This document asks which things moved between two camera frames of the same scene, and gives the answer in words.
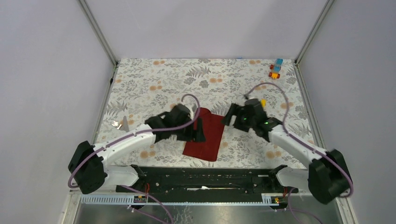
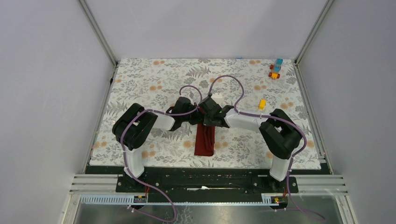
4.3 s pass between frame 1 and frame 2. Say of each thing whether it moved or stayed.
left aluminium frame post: stayed
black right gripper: moved
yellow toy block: stayed
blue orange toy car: stayed
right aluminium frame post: stayed
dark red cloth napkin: moved
